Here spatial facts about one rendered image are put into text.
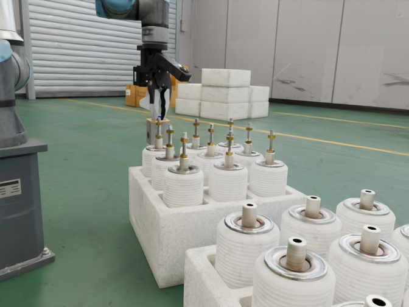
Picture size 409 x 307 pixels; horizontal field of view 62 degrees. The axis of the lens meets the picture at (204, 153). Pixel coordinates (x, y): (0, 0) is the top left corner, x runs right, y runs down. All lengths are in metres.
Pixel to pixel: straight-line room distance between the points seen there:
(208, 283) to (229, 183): 0.34
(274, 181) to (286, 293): 0.49
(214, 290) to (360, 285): 0.19
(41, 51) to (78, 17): 0.87
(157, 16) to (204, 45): 6.94
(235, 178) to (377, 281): 0.42
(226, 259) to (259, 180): 0.38
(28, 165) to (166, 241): 0.36
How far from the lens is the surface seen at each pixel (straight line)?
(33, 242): 0.93
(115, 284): 0.85
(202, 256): 0.58
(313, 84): 6.38
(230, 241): 0.50
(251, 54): 7.08
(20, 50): 1.00
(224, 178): 0.80
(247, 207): 0.51
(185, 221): 0.76
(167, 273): 0.80
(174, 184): 0.76
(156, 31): 0.97
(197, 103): 3.92
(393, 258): 0.50
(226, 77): 3.64
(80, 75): 6.40
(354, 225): 0.64
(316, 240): 0.56
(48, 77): 6.15
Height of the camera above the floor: 0.47
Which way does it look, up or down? 13 degrees down
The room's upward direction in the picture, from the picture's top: 2 degrees clockwise
